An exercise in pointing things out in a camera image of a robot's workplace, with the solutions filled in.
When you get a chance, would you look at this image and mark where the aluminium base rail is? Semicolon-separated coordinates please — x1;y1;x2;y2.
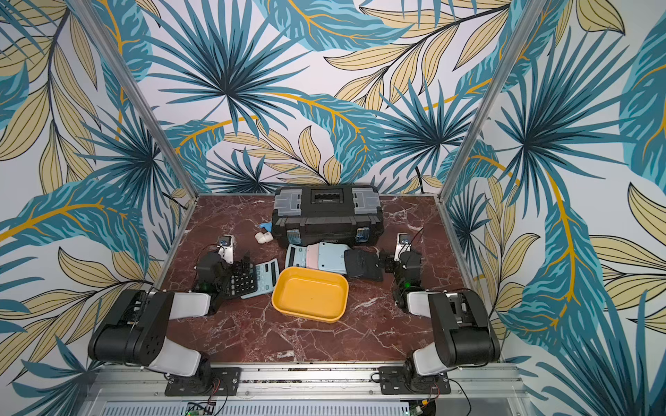
78;362;535;415

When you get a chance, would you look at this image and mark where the aluminium frame post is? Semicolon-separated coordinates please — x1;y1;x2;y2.
439;1;546;206
70;0;199;199

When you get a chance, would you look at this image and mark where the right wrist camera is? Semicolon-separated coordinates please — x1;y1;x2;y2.
394;233;412;262

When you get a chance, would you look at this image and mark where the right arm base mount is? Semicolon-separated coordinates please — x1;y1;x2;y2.
378;366;451;396

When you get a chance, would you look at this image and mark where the pink calculator face down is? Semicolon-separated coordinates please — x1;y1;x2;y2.
305;244;319;270

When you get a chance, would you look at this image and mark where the black calculator face down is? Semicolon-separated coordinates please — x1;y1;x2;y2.
344;250;383;282

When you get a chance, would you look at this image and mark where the left aluminium frame post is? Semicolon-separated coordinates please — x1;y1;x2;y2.
70;0;199;199

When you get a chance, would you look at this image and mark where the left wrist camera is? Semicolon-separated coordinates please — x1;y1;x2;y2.
218;235;236;265

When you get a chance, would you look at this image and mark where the yellow plastic tray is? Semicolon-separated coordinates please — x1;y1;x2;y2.
272;267;349;323

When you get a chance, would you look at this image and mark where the black plastic toolbox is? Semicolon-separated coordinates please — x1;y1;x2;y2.
272;185;384;248

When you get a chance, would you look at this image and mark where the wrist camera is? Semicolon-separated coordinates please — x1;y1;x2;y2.
394;233;412;262
218;235;236;265

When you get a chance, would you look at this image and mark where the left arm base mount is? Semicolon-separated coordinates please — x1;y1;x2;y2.
165;367;242;397

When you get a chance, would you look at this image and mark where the light blue calculator face down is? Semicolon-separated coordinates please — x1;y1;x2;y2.
316;242;351;276

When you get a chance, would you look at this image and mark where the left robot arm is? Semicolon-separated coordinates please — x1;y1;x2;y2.
88;251;258;398

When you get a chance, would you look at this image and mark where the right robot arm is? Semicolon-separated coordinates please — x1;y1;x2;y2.
378;251;501;395

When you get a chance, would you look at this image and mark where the white pipe fitting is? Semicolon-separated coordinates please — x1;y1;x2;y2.
255;232;273;244

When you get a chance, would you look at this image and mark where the right aluminium frame post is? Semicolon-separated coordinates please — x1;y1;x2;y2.
439;1;546;206

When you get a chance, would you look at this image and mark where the black desktop calculator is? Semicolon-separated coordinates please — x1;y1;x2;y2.
229;261;258;299

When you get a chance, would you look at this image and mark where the light blue calculator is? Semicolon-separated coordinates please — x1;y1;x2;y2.
285;244;307;268
241;258;280;299

